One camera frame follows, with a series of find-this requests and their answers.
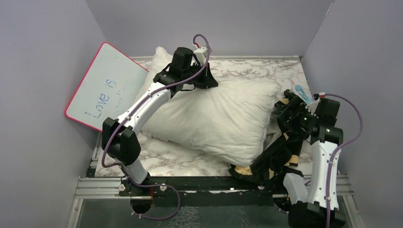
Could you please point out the black floral pillowcase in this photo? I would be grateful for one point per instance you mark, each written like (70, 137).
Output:
(283, 151)

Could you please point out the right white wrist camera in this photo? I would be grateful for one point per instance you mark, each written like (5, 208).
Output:
(311, 107)

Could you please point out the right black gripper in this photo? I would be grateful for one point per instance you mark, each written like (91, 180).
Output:
(298, 107)

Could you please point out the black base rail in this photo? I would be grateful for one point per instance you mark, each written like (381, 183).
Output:
(202, 191)

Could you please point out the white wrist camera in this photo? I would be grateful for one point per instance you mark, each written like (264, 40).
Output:
(311, 107)
(201, 54)

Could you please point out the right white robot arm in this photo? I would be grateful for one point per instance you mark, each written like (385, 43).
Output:
(317, 207)

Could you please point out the pink framed whiteboard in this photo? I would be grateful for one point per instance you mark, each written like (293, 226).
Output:
(107, 89)

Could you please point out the white pillow insert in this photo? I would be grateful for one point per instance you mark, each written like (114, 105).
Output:
(231, 121)

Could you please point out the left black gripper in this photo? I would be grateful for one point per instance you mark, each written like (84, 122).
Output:
(207, 80)

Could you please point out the blue packaged small item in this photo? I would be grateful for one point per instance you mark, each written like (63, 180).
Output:
(303, 95)

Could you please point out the aluminium frame rail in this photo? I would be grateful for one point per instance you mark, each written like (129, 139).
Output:
(95, 188)

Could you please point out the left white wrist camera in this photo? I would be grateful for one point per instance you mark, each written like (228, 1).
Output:
(201, 54)

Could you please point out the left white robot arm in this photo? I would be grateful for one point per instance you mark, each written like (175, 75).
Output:
(119, 135)

